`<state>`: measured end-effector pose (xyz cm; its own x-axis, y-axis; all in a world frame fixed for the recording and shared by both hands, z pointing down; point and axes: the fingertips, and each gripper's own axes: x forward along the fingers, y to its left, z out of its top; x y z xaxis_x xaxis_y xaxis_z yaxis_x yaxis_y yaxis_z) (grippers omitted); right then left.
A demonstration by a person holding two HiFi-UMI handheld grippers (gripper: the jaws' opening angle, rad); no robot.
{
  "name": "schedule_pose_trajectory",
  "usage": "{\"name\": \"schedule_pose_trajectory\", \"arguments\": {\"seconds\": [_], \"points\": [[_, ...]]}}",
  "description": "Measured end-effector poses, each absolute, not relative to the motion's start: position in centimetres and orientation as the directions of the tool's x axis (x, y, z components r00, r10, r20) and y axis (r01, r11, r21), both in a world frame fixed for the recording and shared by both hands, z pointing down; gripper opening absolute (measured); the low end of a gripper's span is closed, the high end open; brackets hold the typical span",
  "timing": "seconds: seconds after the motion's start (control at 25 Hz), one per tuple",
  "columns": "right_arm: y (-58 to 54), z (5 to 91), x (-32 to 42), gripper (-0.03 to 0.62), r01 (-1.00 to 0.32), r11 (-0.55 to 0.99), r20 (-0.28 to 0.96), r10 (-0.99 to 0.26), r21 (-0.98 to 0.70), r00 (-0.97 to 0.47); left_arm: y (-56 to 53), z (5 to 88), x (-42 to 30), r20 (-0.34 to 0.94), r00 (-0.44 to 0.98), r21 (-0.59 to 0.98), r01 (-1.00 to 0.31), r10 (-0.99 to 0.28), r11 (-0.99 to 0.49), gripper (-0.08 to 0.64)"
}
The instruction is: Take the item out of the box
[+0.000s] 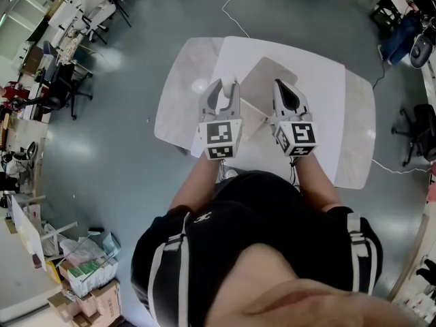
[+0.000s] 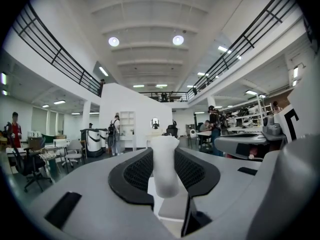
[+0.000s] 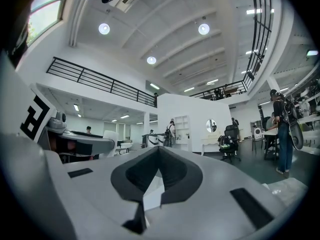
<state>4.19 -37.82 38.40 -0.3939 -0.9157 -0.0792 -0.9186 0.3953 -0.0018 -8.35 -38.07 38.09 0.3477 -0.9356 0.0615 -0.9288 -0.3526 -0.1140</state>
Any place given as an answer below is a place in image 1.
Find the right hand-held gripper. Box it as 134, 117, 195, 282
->
270, 78, 319, 158

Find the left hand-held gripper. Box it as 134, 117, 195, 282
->
197, 78, 243, 161

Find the person's left forearm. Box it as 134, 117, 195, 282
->
169, 153, 224, 214

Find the person's right forearm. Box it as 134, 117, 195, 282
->
293, 155, 343, 213

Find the brown cardboard box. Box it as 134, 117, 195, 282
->
46, 290, 82, 324
89, 278, 123, 327

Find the white table mat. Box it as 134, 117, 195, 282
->
189, 35, 347, 187

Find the person's black shirt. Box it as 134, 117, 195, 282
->
131, 170, 384, 327

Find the black office chair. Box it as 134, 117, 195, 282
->
42, 61, 95, 121
390, 103, 436, 168

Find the white office chair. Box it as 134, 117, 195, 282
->
73, 0, 132, 46

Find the person's face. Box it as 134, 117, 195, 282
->
248, 277, 429, 327

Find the clear plastic bag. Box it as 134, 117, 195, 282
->
59, 236, 107, 268

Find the green white carton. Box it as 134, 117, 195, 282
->
67, 256, 119, 298

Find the white folding table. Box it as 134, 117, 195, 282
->
9, 194, 79, 272

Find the white floor cable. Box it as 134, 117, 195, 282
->
221, 0, 251, 40
371, 158, 432, 175

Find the black floor cable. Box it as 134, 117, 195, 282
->
372, 58, 391, 91

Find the person's right shoulder strap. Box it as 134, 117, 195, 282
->
346, 211, 379, 294

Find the person's shoulder strap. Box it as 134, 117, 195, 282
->
147, 212, 191, 327
346, 211, 379, 294

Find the person's left shoulder strap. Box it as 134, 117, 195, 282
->
147, 212, 191, 327

